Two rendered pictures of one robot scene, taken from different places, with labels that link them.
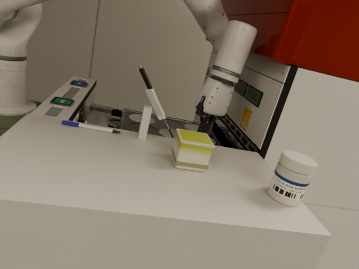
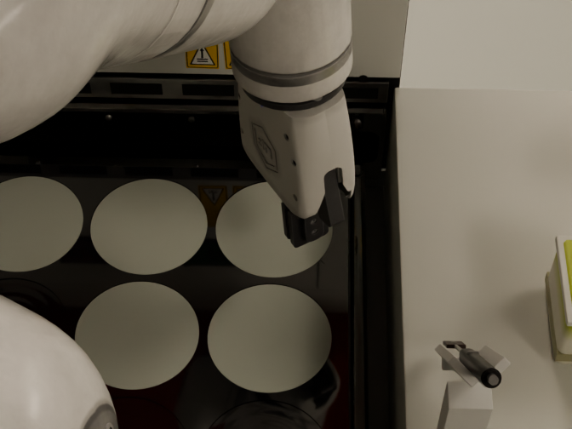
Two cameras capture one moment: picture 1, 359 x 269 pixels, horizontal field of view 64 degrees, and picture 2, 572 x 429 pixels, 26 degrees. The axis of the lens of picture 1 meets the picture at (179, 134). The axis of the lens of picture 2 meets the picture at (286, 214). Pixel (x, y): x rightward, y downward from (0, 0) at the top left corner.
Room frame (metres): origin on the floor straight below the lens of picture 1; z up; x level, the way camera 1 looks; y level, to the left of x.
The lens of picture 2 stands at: (0.70, 0.48, 1.78)
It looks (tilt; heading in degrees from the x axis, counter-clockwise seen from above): 55 degrees down; 284
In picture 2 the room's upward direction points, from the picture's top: straight up
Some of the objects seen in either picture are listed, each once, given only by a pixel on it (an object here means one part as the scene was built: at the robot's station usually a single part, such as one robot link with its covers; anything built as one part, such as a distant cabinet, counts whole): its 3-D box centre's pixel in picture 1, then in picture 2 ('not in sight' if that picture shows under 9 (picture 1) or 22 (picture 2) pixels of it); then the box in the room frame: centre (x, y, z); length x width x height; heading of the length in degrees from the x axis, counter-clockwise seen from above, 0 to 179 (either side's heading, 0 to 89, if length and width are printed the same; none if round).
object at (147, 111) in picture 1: (153, 114); (465, 385); (0.68, 0.08, 1.03); 0.06 x 0.04 x 0.13; 103
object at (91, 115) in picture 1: (98, 116); not in sight; (0.95, 0.29, 0.89); 0.08 x 0.03 x 0.03; 103
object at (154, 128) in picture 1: (172, 134); (137, 335); (0.94, 0.02, 0.90); 0.34 x 0.34 x 0.01; 13
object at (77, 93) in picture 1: (69, 111); not in sight; (0.93, 0.39, 0.89); 0.55 x 0.09 x 0.14; 13
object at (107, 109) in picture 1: (100, 109); not in sight; (1.02, 0.31, 0.89); 0.08 x 0.03 x 0.03; 103
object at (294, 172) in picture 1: (291, 177); not in sight; (0.54, -0.25, 1.01); 0.07 x 0.07 x 0.10
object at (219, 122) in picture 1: (227, 143); (143, 136); (1.01, -0.18, 0.89); 0.44 x 0.02 x 0.10; 13
